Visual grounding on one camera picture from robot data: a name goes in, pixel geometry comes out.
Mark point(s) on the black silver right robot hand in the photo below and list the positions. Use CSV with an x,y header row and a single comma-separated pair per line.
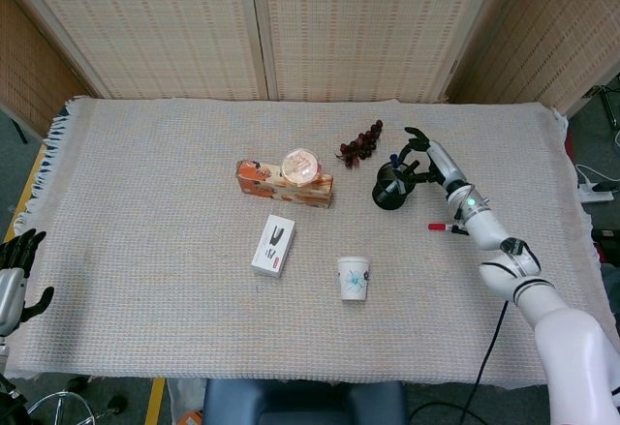
x,y
443,159

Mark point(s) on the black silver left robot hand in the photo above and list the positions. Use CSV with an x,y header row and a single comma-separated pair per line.
x,y
9,294

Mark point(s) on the blue capped white marker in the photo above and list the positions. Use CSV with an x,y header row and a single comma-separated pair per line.
x,y
394,159

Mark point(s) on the black capped green marker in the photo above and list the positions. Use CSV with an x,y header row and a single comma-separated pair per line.
x,y
401,186

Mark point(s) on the red capped white marker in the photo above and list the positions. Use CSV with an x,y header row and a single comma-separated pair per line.
x,y
436,226

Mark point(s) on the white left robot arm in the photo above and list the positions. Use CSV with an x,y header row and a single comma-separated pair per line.
x,y
5,352

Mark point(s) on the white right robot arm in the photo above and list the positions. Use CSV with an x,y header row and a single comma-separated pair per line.
x,y
567,333

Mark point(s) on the black mesh pen holder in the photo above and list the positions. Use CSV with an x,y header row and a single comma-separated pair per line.
x,y
387,198

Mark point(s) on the dark red grape bunch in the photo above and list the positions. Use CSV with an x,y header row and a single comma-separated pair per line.
x,y
361,146

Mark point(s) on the chrome stool base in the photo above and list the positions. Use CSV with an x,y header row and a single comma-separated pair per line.
x,y
58,403

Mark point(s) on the white flower print paper cup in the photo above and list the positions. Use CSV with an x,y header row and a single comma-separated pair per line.
x,y
353,280

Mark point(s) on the woven bamboo screen panel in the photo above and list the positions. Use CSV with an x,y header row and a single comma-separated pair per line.
x,y
547,38
29,81
368,28
155,28

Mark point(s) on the white power strip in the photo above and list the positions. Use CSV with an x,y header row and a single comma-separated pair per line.
x,y
593,196

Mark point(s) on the orange snack box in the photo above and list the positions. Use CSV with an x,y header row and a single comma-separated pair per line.
x,y
261,180

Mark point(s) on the beige woven tablecloth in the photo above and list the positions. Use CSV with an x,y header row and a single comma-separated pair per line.
x,y
169,202

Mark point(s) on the black equipment case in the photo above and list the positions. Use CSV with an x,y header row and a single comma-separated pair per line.
x,y
608,246

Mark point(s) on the white stapler box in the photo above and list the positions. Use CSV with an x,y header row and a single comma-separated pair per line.
x,y
273,246

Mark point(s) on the orange round object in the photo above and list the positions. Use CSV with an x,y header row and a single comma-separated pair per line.
x,y
191,417

